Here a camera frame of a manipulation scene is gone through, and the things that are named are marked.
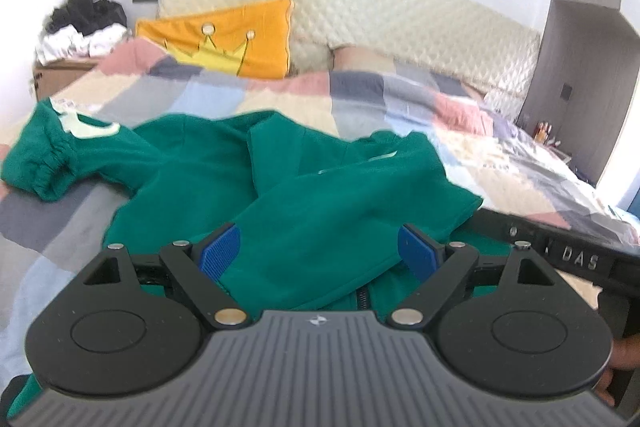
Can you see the grey wardrobe unit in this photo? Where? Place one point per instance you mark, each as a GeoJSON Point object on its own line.
{"type": "Point", "coordinates": [575, 57]}

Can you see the white clothes pile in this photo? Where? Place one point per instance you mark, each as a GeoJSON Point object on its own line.
{"type": "Point", "coordinates": [75, 43]}

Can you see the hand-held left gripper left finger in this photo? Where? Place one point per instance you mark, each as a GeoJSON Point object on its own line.
{"type": "Point", "coordinates": [220, 252]}

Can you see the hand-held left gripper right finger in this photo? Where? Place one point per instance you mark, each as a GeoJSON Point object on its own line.
{"type": "Point", "coordinates": [417, 252]}

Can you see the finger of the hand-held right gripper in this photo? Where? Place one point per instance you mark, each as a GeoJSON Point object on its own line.
{"type": "Point", "coordinates": [500, 227]}

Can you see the cream quilted headboard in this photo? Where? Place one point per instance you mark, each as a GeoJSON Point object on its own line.
{"type": "Point", "coordinates": [400, 12]}

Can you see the person's right hand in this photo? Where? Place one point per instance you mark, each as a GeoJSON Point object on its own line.
{"type": "Point", "coordinates": [627, 354]}

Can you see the yellow crown pillow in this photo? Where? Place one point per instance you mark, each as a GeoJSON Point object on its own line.
{"type": "Point", "coordinates": [225, 37]}

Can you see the green jacket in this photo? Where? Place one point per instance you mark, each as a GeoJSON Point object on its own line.
{"type": "Point", "coordinates": [310, 217]}

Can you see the patchwork quilt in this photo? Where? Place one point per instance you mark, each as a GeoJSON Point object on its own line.
{"type": "Point", "coordinates": [50, 227]}

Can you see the cardboard box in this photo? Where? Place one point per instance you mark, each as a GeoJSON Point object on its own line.
{"type": "Point", "coordinates": [55, 77]}

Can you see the dark wall switch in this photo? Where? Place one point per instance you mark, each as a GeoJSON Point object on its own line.
{"type": "Point", "coordinates": [567, 92]}

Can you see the patchwork pillow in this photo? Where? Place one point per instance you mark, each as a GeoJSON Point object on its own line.
{"type": "Point", "coordinates": [360, 57]}

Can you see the black clothes pile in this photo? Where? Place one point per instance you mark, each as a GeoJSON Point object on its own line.
{"type": "Point", "coordinates": [85, 9]}

